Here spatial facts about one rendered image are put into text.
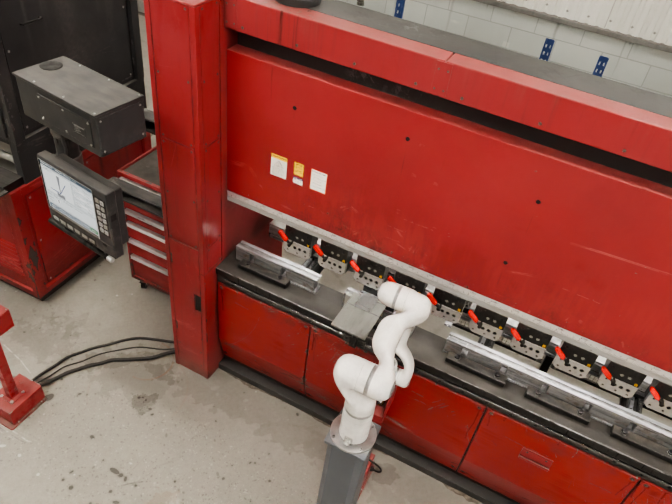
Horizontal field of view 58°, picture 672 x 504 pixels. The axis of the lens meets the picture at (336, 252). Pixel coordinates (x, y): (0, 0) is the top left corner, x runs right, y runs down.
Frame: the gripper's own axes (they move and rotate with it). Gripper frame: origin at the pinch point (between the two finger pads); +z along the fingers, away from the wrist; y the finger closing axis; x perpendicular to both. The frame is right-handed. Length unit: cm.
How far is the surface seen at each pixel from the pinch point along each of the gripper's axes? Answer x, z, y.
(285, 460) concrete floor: -41, 73, 17
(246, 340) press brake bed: -89, 36, -20
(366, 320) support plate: -20.1, -24.3, -22.3
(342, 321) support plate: -29.8, -24.9, -15.5
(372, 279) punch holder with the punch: -25, -39, -36
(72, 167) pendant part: -151, -88, 15
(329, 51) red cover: -60, -143, -44
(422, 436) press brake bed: 24, 43, -18
